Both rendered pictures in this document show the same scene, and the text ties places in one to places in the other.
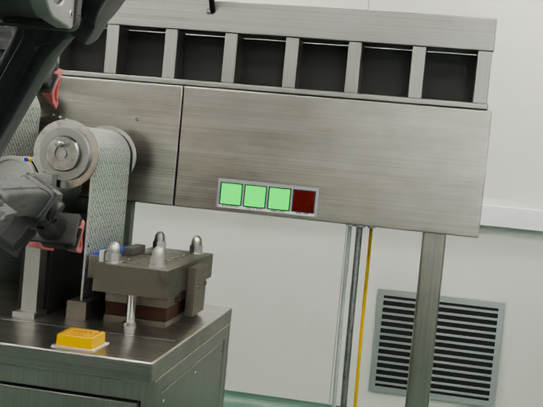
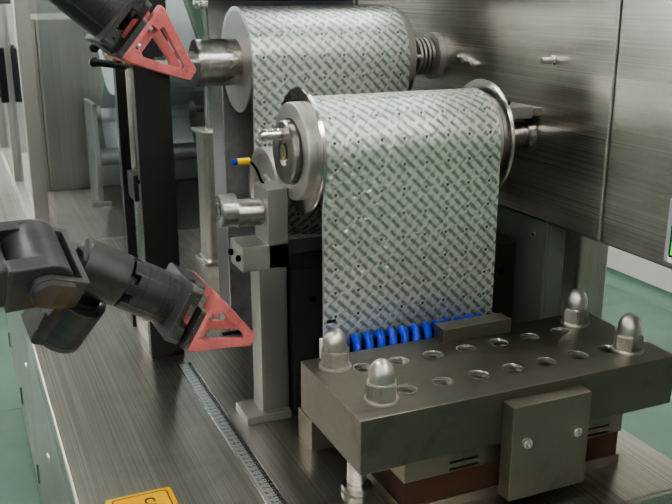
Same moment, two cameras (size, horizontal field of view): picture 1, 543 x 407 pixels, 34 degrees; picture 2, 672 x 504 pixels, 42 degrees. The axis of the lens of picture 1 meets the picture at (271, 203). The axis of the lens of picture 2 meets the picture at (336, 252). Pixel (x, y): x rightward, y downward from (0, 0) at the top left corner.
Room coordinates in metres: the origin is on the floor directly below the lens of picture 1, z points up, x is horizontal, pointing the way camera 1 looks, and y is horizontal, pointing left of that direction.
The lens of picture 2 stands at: (1.38, -0.43, 1.43)
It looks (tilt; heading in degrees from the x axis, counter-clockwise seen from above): 17 degrees down; 57
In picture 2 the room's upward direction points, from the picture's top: straight up
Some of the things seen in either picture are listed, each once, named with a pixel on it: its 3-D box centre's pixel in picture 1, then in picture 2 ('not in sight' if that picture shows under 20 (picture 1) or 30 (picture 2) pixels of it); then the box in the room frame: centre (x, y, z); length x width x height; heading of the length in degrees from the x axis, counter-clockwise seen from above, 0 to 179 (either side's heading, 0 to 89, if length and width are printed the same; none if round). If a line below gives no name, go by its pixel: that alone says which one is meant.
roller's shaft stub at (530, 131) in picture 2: not in sight; (505, 135); (2.19, 0.40, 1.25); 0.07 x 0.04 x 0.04; 170
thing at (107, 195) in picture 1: (107, 216); (412, 262); (2.01, 0.37, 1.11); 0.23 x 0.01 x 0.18; 170
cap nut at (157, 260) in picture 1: (157, 256); (381, 379); (1.87, 0.23, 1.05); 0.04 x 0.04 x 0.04
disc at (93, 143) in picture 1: (65, 153); (300, 150); (1.91, 0.45, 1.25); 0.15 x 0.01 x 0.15; 80
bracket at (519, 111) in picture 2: not in sight; (511, 108); (2.20, 0.40, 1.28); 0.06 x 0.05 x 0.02; 170
